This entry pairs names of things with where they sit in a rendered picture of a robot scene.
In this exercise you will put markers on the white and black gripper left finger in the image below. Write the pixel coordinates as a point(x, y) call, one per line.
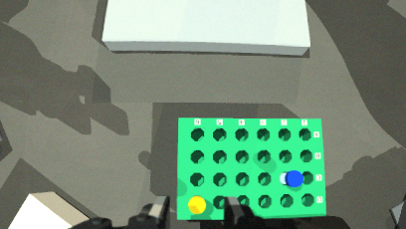
point(149, 216)

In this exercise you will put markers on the green tube rack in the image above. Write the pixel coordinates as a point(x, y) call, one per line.
point(263, 156)

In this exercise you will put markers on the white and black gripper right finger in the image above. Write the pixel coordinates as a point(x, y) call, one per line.
point(234, 218)

